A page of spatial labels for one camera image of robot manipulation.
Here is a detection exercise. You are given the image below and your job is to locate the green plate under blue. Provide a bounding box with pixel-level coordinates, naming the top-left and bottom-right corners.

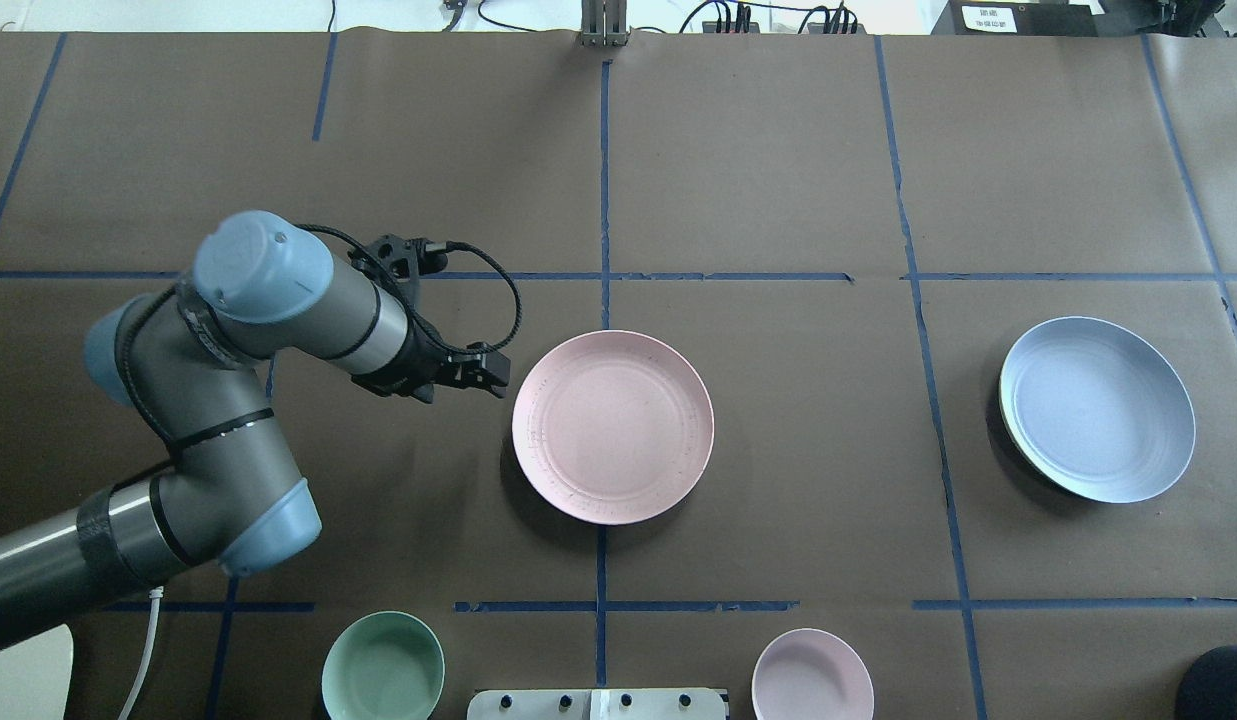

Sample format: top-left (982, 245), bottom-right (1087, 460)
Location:
top-left (985, 382), bottom-right (1053, 487)

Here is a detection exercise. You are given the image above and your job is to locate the black box with label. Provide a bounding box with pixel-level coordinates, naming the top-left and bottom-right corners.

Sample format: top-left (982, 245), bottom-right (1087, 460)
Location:
top-left (930, 1), bottom-right (1098, 37)

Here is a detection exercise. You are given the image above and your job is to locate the pink bowl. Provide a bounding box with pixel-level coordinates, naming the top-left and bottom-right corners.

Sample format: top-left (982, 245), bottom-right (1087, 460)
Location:
top-left (751, 628), bottom-right (877, 719)

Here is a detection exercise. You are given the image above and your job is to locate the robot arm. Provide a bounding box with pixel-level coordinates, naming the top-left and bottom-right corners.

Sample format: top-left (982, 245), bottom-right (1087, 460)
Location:
top-left (0, 210), bottom-right (510, 651)

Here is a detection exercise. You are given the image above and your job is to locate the pink plate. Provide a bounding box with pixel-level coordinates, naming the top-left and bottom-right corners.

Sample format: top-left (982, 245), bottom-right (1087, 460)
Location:
top-left (510, 332), bottom-right (715, 527)

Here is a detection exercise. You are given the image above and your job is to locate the white power plug cable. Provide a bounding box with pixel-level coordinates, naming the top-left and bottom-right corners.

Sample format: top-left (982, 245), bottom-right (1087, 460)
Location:
top-left (118, 588), bottom-right (167, 720)

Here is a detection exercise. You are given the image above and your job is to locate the green bowl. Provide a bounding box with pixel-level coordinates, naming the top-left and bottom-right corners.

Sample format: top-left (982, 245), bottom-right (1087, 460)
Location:
top-left (320, 611), bottom-right (447, 719)

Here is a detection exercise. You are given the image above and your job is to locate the aluminium frame post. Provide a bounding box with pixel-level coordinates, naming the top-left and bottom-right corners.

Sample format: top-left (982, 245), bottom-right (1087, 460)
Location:
top-left (580, 0), bottom-right (630, 47)

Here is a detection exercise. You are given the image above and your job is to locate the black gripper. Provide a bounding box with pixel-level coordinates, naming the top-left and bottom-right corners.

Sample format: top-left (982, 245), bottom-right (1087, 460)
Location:
top-left (362, 315), bottom-right (512, 405)

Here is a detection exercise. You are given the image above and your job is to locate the dark blue saucepan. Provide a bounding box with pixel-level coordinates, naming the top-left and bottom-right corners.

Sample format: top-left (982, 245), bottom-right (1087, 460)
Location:
top-left (1174, 645), bottom-right (1237, 719)

